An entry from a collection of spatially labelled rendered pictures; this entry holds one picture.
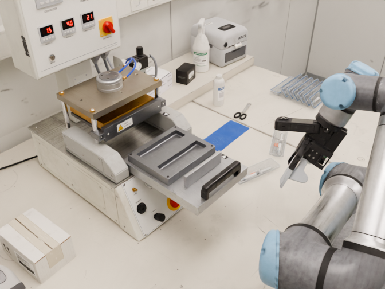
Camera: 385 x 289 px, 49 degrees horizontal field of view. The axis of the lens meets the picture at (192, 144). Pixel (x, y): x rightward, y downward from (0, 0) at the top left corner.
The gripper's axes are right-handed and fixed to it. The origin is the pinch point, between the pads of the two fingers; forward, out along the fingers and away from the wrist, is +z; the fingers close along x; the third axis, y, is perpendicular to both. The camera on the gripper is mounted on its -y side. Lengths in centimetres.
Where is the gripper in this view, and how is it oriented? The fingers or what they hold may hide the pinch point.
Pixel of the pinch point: (282, 175)
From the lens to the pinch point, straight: 117.9
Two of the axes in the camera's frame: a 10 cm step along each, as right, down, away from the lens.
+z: -4.1, 7.8, 4.7
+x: 3.5, -3.3, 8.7
